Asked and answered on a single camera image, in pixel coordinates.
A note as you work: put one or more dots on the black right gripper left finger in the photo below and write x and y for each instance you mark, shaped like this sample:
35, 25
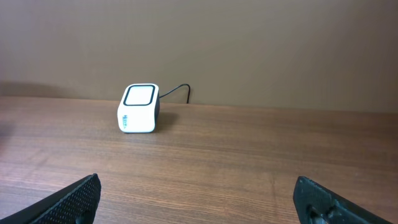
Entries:
76, 203

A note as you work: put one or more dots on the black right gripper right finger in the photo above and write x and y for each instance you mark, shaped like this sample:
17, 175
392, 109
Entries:
315, 203

